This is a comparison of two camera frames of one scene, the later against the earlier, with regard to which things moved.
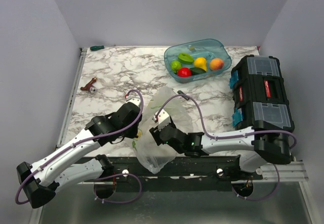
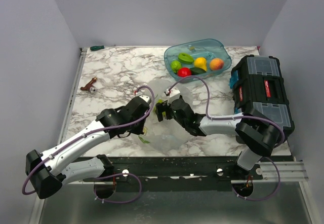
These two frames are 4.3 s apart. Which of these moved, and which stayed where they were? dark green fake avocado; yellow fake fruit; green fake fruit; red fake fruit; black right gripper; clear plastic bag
Moved: clear plastic bag; black right gripper
Stayed: green fake fruit; dark green fake avocado; yellow fake fruit; red fake fruit
